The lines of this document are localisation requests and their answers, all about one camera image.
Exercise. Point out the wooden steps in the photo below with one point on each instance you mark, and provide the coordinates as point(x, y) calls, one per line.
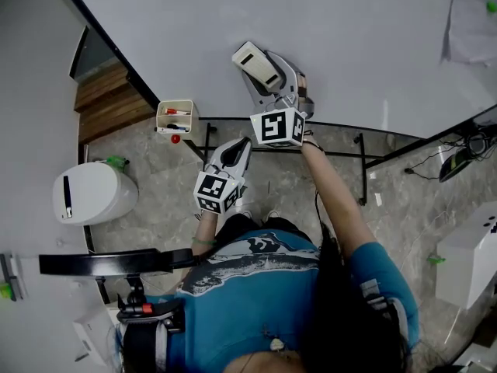
point(112, 103)

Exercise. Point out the person's blue printed shirt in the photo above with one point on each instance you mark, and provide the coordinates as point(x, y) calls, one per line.
point(240, 305)

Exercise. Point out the person's right forearm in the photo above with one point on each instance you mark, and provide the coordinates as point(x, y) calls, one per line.
point(334, 200)

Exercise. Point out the white rounded bin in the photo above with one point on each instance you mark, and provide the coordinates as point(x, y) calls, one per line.
point(93, 192)

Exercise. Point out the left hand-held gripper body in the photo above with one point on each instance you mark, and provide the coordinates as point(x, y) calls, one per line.
point(215, 190)

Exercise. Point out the green magnet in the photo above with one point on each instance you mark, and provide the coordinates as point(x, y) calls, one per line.
point(492, 7)

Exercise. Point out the person's white shoe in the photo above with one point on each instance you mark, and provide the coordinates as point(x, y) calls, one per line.
point(272, 216)

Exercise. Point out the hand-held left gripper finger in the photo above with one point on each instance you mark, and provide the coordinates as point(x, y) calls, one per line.
point(245, 159)
point(219, 152)

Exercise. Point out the black round base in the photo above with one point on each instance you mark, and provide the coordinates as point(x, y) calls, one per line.
point(454, 163)

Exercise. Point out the green bottle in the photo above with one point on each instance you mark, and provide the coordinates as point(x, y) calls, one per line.
point(116, 162)

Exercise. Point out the white paper sheet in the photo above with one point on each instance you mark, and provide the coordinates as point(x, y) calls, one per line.
point(470, 33)

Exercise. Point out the black mount with red button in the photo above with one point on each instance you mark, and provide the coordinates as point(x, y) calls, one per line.
point(143, 309)

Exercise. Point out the white box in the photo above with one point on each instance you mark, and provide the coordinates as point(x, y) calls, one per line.
point(466, 255)

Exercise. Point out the small green object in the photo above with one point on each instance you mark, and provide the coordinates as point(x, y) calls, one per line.
point(436, 260)

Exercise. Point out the white pendant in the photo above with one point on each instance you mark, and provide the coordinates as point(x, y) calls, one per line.
point(276, 344)

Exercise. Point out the beige marker holder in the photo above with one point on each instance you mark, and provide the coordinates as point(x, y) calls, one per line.
point(176, 117)

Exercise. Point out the black flat bar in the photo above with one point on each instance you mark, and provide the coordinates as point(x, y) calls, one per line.
point(116, 262)

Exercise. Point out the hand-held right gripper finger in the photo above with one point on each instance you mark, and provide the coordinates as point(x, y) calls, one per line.
point(287, 72)
point(252, 88)

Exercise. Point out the black marker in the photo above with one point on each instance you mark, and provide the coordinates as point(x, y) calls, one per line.
point(174, 127)

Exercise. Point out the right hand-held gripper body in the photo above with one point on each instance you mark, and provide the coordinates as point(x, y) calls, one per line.
point(275, 126)

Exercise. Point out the white rectangular block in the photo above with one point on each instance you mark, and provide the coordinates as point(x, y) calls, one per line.
point(256, 64)

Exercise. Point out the white whiteboard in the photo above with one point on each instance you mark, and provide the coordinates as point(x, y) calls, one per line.
point(310, 21)

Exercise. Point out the person's right hand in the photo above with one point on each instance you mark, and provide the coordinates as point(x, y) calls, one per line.
point(302, 88)

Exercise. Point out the black metal rack frame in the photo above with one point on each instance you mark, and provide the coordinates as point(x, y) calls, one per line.
point(363, 169)

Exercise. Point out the person's black trousers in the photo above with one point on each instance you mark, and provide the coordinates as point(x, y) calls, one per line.
point(240, 225)

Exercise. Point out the red marker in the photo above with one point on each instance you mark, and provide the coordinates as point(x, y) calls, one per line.
point(176, 111)

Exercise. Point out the person's left forearm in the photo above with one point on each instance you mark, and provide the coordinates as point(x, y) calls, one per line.
point(206, 227)

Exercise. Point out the red round magnet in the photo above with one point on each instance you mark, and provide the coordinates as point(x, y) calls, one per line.
point(176, 138)

